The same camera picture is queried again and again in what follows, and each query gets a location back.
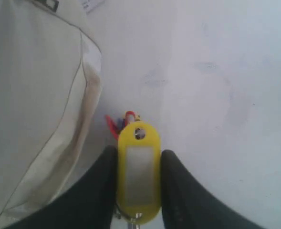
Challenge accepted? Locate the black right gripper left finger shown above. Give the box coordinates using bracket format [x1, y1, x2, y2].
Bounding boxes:
[9, 146, 118, 229]

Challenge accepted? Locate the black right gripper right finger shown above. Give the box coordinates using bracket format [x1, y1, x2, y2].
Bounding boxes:
[161, 150, 260, 229]

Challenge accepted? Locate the colourful key tag bunch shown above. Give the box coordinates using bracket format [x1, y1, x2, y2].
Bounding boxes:
[105, 111, 161, 229]

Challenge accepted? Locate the cream fabric duffel bag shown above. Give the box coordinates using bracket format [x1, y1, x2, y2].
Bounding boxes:
[0, 0, 102, 228]

